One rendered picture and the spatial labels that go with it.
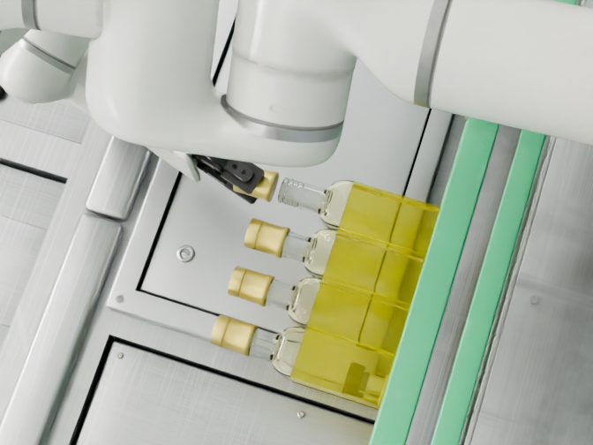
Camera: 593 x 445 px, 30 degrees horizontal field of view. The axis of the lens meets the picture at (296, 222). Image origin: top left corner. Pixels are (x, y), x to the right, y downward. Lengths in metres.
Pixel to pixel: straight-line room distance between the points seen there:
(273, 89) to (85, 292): 0.63
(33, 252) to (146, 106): 0.65
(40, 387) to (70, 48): 0.42
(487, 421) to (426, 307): 0.12
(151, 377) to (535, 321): 0.52
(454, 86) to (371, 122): 0.62
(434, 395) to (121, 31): 0.47
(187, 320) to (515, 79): 0.68
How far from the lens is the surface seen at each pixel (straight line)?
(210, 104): 0.86
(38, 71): 1.24
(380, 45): 0.80
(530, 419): 1.07
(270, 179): 1.24
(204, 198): 1.39
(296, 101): 0.82
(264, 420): 1.37
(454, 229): 1.11
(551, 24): 0.80
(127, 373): 1.40
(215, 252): 1.37
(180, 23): 0.82
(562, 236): 1.10
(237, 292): 1.22
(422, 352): 1.08
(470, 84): 0.80
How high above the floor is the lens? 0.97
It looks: 6 degrees up
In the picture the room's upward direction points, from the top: 73 degrees counter-clockwise
